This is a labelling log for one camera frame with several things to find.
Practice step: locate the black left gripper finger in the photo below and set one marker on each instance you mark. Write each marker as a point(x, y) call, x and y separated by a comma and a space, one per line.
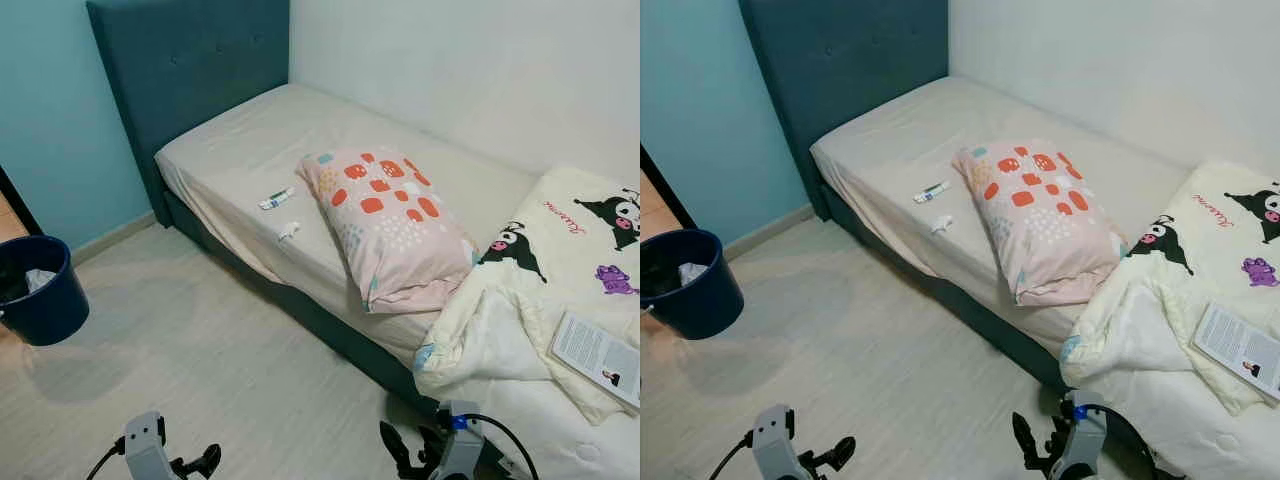
point(838, 452)
point(206, 460)

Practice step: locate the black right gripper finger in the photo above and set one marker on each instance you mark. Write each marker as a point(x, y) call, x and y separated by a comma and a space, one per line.
point(1056, 432)
point(429, 442)
point(1026, 440)
point(395, 450)

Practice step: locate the white paperback book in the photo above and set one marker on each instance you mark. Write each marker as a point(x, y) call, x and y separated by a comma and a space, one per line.
point(595, 352)
point(1240, 345)

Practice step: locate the pink patterned pillow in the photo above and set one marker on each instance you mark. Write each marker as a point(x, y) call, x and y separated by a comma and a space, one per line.
point(1050, 230)
point(400, 240)

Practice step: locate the cream cartoon print duvet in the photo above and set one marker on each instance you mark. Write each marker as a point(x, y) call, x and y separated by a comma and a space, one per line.
point(500, 330)
point(1140, 320)

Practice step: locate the dark blue waste bin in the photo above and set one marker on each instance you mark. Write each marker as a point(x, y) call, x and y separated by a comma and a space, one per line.
point(55, 312)
point(712, 305)

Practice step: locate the crumpled white plastic bag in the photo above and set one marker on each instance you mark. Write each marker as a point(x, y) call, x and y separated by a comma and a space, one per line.
point(40, 280)
point(693, 273)

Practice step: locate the beige skirting board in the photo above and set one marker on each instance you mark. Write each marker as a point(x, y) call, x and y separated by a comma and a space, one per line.
point(115, 236)
point(768, 230)

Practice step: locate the cream sheeted mattress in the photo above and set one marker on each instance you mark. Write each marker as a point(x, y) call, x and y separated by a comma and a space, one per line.
point(230, 150)
point(890, 140)

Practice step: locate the teal fabric bed headboard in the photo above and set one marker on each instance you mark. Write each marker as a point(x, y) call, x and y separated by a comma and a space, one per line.
point(840, 60)
point(180, 60)

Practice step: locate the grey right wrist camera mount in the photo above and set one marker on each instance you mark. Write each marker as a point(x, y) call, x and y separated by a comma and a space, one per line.
point(1085, 440)
point(462, 450)

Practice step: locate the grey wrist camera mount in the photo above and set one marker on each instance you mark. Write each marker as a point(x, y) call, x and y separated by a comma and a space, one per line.
point(462, 450)
point(775, 445)
point(148, 450)
point(1085, 440)

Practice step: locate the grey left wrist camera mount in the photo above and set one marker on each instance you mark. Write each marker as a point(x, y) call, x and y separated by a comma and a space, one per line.
point(775, 445)
point(148, 450)

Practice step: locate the black door frame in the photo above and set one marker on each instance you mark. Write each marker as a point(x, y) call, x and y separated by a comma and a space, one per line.
point(668, 190)
point(20, 205)

